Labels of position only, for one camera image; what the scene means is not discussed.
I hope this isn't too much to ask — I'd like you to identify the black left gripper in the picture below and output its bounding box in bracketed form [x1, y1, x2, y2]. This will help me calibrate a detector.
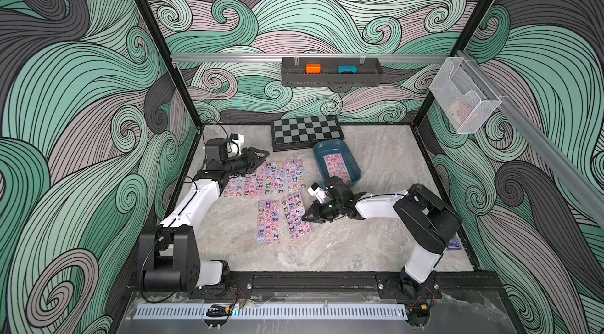
[222, 148, 268, 178]

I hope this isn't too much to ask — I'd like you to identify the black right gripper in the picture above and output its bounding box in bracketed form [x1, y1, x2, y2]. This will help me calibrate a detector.
[304, 199, 344, 221]

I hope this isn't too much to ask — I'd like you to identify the lilac small sticker sheet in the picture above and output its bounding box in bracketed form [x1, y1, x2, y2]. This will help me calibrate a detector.
[264, 161, 285, 195]

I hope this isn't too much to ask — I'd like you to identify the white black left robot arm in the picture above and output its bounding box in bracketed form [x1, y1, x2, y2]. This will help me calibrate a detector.
[138, 134, 270, 294]

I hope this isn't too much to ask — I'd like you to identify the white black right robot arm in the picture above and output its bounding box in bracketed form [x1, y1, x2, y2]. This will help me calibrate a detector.
[302, 178, 462, 299]

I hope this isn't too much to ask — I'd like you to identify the teal plastic storage box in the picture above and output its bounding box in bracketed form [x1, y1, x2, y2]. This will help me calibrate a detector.
[312, 139, 362, 187]

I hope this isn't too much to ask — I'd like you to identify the black grey chessboard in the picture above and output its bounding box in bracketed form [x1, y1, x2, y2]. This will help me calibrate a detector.
[271, 115, 344, 151]

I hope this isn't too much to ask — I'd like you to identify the orange block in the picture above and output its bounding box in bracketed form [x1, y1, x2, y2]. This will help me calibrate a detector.
[305, 63, 322, 74]

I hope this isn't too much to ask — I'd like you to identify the teal block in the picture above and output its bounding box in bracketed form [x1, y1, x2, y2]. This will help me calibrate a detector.
[338, 65, 358, 74]

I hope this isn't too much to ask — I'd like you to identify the blue card pack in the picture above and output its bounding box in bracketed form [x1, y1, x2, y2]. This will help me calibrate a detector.
[448, 236, 463, 251]

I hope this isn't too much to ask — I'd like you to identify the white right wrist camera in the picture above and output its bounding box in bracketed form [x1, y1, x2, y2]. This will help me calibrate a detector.
[308, 183, 329, 204]

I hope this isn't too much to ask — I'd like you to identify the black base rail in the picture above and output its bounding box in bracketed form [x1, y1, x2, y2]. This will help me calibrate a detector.
[126, 270, 506, 301]

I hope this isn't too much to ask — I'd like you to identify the aluminium rail back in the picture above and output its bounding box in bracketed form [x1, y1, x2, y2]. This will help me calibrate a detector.
[171, 52, 448, 64]

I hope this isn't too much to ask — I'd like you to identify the aluminium rail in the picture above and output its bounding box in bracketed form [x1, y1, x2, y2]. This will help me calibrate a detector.
[456, 51, 603, 227]
[171, 52, 448, 64]

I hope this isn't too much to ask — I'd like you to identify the black wall shelf tray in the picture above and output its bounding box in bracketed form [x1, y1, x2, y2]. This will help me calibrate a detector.
[281, 58, 383, 89]

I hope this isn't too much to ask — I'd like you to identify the clear acrylic wall holder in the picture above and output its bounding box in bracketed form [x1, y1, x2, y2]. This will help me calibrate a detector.
[429, 57, 501, 134]

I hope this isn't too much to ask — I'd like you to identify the white slotted cable duct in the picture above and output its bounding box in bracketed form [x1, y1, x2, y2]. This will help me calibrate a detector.
[134, 303, 407, 321]

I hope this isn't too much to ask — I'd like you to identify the aluminium rail right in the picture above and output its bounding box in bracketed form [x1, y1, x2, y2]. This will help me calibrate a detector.
[456, 51, 603, 227]

